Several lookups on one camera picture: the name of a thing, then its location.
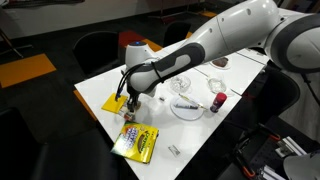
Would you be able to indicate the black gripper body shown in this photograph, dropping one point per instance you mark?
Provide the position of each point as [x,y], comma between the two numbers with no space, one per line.
[133,103]

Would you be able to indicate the yellow green pen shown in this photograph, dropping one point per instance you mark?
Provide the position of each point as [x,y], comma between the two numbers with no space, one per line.
[193,101]

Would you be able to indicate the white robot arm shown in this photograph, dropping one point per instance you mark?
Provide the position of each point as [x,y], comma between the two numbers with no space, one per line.
[292,42]

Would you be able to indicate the black marker pen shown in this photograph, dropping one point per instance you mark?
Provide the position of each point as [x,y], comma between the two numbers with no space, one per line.
[185,106]

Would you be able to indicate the yellow sticky note pad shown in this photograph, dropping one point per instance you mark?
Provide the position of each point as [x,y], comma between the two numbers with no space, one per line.
[114,105]

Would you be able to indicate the yellow crayon box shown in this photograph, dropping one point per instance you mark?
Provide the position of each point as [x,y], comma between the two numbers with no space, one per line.
[136,141]

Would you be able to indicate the clear glass ashtray bowl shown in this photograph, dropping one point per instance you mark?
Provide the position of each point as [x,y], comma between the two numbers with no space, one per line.
[180,83]

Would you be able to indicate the white round plate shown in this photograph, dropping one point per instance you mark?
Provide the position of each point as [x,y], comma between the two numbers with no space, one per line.
[185,110]

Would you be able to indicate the black chair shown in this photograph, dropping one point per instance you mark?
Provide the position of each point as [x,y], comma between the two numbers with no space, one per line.
[97,52]

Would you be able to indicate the red capped spice bottle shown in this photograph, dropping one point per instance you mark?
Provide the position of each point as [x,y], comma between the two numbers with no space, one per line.
[218,102]

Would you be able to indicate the plate with chocolate bread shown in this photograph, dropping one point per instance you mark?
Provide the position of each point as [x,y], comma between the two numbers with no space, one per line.
[221,63]

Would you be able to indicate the orange black clamp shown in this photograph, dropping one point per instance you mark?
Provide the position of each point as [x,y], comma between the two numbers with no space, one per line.
[241,160]

